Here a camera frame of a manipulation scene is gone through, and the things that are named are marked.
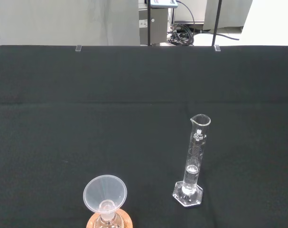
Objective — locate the black cloth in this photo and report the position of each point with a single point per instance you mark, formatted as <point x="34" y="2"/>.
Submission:
<point x="63" y="118"/>

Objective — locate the clear plastic funnel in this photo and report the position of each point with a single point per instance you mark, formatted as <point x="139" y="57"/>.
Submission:
<point x="103" y="187"/>

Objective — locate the grey cabinet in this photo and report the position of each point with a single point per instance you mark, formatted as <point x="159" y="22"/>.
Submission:
<point x="158" y="28"/>

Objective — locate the black tripod leg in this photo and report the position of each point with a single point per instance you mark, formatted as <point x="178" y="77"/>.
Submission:
<point x="216" y="21"/>
<point x="149" y="23"/>

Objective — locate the clear clip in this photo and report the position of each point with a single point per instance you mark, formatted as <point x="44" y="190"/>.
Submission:
<point x="216" y="48"/>
<point x="78" y="48"/>

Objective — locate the blue grey device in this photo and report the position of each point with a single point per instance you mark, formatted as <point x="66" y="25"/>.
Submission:
<point x="163" y="2"/>

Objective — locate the glass round-bottom flask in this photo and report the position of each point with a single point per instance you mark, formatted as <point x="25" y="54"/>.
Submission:
<point x="108" y="221"/>

